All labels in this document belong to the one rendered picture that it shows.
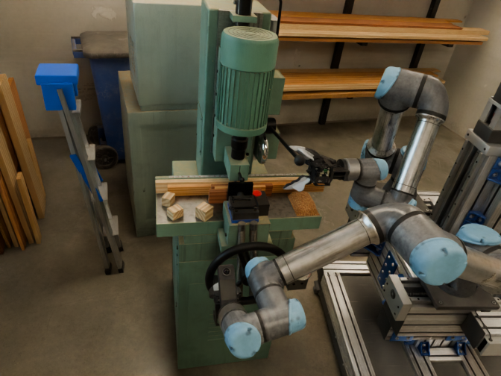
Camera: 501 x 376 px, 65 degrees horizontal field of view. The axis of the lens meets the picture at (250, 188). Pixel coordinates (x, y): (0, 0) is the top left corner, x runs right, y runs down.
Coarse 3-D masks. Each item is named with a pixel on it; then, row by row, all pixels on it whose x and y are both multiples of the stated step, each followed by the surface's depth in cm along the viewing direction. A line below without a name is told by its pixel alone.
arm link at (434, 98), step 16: (432, 80) 128; (432, 96) 127; (416, 112) 133; (432, 112) 127; (416, 128) 131; (432, 128) 129; (416, 144) 130; (432, 144) 132; (416, 160) 130; (400, 176) 132; (416, 176) 131; (384, 192) 134; (400, 192) 132
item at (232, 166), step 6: (228, 150) 146; (228, 156) 142; (228, 162) 141; (234, 162) 139; (240, 162) 140; (246, 162) 140; (228, 168) 142; (234, 168) 139; (240, 168) 139; (246, 168) 140; (228, 174) 142; (234, 174) 140; (246, 174) 141; (234, 180) 142; (246, 180) 143
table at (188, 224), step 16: (288, 192) 155; (160, 208) 139; (192, 208) 140; (272, 208) 146; (288, 208) 147; (160, 224) 132; (176, 224) 133; (192, 224) 135; (208, 224) 136; (272, 224) 142; (288, 224) 144; (304, 224) 145; (224, 240) 133
